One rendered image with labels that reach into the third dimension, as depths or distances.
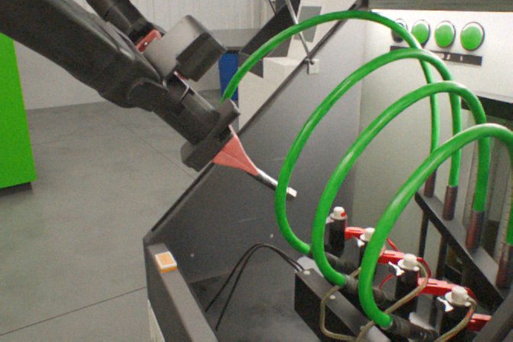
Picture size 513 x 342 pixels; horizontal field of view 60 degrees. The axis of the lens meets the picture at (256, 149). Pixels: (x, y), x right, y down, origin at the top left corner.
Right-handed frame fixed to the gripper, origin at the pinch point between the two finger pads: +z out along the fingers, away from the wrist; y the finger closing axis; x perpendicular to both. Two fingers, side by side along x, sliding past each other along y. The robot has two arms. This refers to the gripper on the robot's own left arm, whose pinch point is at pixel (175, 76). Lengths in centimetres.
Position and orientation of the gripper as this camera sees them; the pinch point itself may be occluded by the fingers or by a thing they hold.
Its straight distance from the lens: 77.4
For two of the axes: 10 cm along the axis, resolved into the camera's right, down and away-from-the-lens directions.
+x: -7.3, 6.6, 1.7
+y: 1.5, -0.9, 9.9
